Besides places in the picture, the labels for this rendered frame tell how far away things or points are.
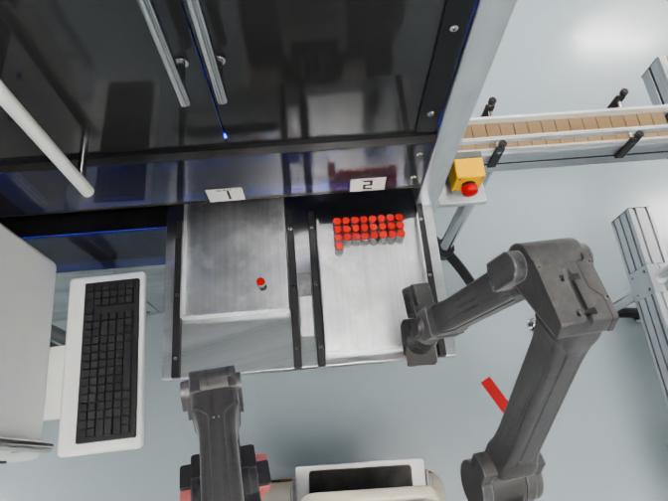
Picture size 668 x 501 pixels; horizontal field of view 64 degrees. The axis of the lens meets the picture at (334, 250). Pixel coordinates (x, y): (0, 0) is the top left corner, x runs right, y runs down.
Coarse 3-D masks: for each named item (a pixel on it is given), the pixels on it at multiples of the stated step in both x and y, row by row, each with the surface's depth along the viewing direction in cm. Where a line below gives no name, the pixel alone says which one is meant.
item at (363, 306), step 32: (416, 224) 139; (320, 256) 133; (352, 256) 136; (384, 256) 136; (416, 256) 136; (352, 288) 133; (384, 288) 133; (352, 320) 130; (384, 320) 130; (352, 352) 127
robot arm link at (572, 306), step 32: (544, 256) 64; (576, 256) 65; (544, 288) 61; (576, 288) 62; (544, 320) 62; (576, 320) 60; (608, 320) 60; (544, 352) 65; (576, 352) 63; (544, 384) 66; (512, 416) 74; (544, 416) 70; (512, 448) 75; (480, 480) 80
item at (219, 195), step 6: (210, 192) 125; (216, 192) 125; (222, 192) 126; (234, 192) 126; (240, 192) 126; (210, 198) 128; (216, 198) 128; (222, 198) 128; (228, 198) 129; (234, 198) 129; (240, 198) 129
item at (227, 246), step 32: (192, 224) 139; (224, 224) 140; (256, 224) 140; (192, 256) 136; (224, 256) 136; (256, 256) 136; (192, 288) 133; (224, 288) 133; (256, 288) 133; (288, 288) 132
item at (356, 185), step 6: (354, 180) 126; (360, 180) 126; (366, 180) 126; (372, 180) 126; (378, 180) 127; (384, 180) 127; (354, 186) 128; (360, 186) 129; (366, 186) 129; (372, 186) 129; (378, 186) 129; (384, 186) 130
